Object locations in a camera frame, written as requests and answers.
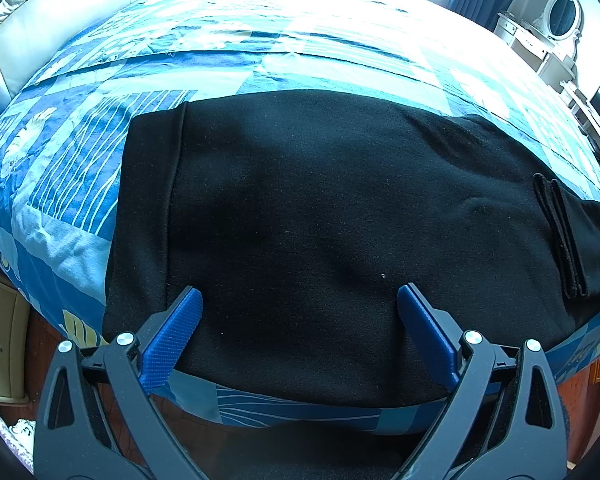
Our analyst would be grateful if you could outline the black pants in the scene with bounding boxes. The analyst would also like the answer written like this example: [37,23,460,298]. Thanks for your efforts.
[102,90,600,408]

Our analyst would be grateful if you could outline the cream bedside nightstand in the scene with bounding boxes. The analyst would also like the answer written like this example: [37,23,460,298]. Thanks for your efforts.
[0,269,30,405]

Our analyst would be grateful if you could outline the blue patterned bed sheet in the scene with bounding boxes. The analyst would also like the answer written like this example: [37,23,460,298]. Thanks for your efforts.
[0,0,600,436]

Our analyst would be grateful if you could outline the white dresser table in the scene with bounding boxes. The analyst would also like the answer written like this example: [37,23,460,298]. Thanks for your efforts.
[494,12,576,93]

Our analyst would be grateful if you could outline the white oval vanity mirror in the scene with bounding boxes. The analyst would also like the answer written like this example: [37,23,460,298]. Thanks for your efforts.
[535,0,583,61]

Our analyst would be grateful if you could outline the cream tufted leather headboard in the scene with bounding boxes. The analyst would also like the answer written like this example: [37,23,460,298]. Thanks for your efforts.
[0,0,204,131]

